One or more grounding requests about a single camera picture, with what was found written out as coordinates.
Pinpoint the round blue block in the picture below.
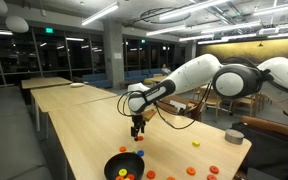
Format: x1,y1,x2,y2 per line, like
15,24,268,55
137,150,145,157

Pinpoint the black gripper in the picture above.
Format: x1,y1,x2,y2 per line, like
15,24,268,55
131,115,146,141

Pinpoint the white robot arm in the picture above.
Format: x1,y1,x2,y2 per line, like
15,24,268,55
128,54,288,115

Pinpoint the grey bench sofa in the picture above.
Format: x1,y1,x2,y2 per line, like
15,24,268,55
0,86,52,180

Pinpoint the black bowl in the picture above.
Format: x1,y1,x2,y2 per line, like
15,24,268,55
104,152,145,180

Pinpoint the grey tape roll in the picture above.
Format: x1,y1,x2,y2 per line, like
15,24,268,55
225,129,244,145

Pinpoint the cardboard box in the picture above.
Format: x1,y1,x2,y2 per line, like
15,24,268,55
157,95,202,121

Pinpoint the yellow square block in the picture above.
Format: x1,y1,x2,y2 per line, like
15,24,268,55
192,141,200,147

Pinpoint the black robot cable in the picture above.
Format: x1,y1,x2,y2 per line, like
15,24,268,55
116,83,215,131

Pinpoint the white plate on table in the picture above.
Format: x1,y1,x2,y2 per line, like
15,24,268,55
70,83,84,88

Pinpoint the round yellow block in bowl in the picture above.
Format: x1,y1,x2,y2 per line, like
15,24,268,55
118,168,128,177

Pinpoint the brown padded chair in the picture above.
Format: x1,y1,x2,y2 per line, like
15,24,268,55
240,116,288,136

